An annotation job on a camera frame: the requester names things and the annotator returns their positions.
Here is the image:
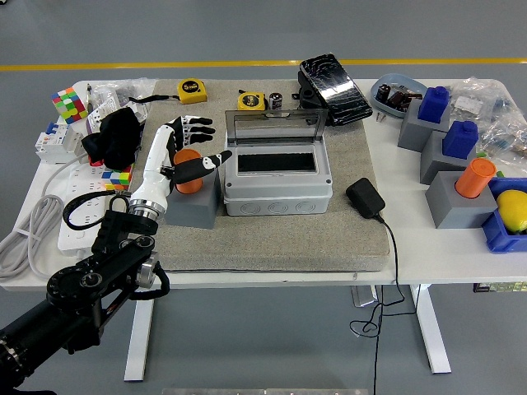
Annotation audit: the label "blue plastic bottle block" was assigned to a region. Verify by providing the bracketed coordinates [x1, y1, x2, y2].
[417, 86, 452, 123]
[441, 120, 479, 160]

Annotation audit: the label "light blue tray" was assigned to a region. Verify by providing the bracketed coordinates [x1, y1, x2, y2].
[370, 72, 429, 120]

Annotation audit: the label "black power adapter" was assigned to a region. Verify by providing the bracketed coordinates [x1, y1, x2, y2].
[344, 177, 386, 221]

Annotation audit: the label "grey block holder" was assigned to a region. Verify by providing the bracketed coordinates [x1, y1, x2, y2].
[163, 168, 221, 230]
[397, 98, 452, 153]
[424, 170, 498, 230]
[419, 131, 478, 185]

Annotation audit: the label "orange cylinder battery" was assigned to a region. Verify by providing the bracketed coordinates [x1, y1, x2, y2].
[454, 158, 497, 199]
[172, 148, 206, 194]

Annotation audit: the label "grey plastic junction box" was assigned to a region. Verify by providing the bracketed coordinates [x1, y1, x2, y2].
[222, 139, 333, 217]

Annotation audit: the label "small yellow tape measure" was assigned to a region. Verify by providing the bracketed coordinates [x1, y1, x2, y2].
[237, 90, 267, 111]

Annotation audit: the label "grey-white power cable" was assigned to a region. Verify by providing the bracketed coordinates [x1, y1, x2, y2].
[0, 156, 90, 285]

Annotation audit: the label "clear bag of parts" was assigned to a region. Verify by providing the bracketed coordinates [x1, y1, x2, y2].
[477, 110, 527, 160]
[88, 77, 160, 108]
[449, 77, 515, 124]

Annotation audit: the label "white power strip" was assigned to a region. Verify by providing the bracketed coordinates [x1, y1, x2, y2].
[57, 163, 110, 257]

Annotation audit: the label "white circuit breaker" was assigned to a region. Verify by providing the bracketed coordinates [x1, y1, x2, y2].
[34, 122, 87, 165]

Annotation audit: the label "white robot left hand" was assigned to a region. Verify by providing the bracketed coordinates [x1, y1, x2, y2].
[129, 115, 234, 215]

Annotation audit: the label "black adapter cord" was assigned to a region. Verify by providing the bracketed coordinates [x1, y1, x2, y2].
[348, 214, 422, 395]

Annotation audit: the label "yellow tape measure with strap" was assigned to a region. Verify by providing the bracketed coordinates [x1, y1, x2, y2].
[127, 77, 209, 105]

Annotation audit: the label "blue plastic bin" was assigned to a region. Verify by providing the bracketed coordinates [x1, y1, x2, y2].
[481, 177, 527, 253]

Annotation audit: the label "large colourful puzzle cube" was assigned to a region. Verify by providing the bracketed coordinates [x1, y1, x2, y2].
[50, 86, 90, 124]

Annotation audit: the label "white socket package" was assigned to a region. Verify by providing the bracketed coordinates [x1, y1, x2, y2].
[85, 97, 120, 135]

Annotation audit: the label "silver box under table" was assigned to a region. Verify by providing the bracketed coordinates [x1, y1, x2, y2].
[350, 285, 382, 308]

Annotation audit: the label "transparent hinged box lid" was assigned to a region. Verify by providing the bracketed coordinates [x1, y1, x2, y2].
[225, 109, 329, 146]

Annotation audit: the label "white table leg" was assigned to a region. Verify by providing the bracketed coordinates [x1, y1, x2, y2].
[409, 283, 453, 374]
[123, 287, 156, 382]

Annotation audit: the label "black cloth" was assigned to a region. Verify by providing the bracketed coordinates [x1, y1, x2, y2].
[81, 108, 143, 170]

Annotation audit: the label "printed label strip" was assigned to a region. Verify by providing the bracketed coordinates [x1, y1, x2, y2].
[472, 281, 527, 294]

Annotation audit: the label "grey-brown mat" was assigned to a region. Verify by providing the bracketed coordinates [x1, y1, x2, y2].
[117, 78, 392, 275]

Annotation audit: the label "brown cylinder capacitor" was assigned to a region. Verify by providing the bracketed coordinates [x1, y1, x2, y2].
[389, 91, 408, 113]

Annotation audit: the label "yellow lemon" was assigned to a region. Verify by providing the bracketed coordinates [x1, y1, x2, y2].
[495, 189, 527, 236]

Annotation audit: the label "small colourful puzzle cube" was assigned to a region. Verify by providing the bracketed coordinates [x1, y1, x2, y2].
[101, 163, 135, 192]

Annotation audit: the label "black glossy cracked case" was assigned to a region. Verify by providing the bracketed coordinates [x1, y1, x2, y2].
[296, 53, 374, 127]

